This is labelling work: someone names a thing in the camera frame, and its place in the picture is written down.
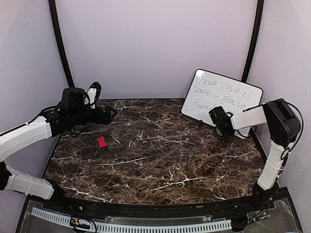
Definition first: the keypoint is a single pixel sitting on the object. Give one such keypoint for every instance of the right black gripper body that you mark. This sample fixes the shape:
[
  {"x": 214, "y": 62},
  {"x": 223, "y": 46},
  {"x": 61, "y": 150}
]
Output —
[{"x": 224, "y": 136}]

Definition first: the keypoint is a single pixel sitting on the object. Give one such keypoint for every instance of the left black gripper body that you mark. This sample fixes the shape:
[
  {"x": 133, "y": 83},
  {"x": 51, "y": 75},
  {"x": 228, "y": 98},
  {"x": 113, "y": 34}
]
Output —
[{"x": 97, "y": 119}]

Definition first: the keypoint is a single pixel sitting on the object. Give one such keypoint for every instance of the red whiteboard eraser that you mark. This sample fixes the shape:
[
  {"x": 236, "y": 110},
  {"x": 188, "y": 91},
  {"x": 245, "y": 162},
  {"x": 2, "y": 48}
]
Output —
[{"x": 102, "y": 142}]

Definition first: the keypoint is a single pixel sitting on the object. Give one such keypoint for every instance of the white whiteboard black frame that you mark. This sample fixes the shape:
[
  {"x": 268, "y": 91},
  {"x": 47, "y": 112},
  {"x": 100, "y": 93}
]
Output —
[{"x": 209, "y": 90}]

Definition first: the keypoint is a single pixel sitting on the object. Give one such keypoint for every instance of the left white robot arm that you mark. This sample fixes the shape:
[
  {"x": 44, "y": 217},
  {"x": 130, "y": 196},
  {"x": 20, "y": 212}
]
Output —
[{"x": 76, "y": 108}]

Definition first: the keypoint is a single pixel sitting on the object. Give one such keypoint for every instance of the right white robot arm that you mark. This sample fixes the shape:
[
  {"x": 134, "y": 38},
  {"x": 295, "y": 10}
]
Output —
[{"x": 285, "y": 130}]

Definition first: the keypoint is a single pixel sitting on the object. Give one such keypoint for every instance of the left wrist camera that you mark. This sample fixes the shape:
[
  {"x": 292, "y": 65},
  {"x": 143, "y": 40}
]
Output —
[{"x": 94, "y": 92}]

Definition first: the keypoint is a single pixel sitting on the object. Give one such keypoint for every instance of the left black frame post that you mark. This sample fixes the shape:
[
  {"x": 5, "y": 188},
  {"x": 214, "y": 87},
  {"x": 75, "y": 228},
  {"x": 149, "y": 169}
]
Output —
[{"x": 59, "y": 42}]

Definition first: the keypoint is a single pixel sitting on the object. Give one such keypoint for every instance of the black frame post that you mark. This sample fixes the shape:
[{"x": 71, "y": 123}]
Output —
[
  {"x": 59, "y": 42},
  {"x": 253, "y": 41}
]

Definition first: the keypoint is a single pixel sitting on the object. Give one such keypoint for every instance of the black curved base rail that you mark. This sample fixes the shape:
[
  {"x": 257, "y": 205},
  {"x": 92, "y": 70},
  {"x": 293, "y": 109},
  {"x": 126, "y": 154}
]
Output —
[{"x": 223, "y": 208}]

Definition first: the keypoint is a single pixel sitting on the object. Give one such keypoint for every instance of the grey slotted cable duct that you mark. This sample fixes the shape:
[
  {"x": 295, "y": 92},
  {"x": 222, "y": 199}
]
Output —
[{"x": 114, "y": 224}]

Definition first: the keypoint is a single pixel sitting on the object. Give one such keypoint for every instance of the right black frame post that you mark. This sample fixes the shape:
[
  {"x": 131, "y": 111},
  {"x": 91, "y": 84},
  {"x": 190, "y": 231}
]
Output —
[{"x": 253, "y": 41}]

